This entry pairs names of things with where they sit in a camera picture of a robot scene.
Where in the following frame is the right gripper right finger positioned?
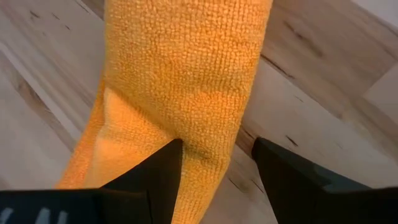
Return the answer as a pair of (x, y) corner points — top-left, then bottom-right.
(251, 136), (398, 224)

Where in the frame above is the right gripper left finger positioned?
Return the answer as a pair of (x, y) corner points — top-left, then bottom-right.
(0, 138), (183, 224)

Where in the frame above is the orange microfiber towel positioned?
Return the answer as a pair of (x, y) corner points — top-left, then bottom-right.
(54, 0), (274, 224)

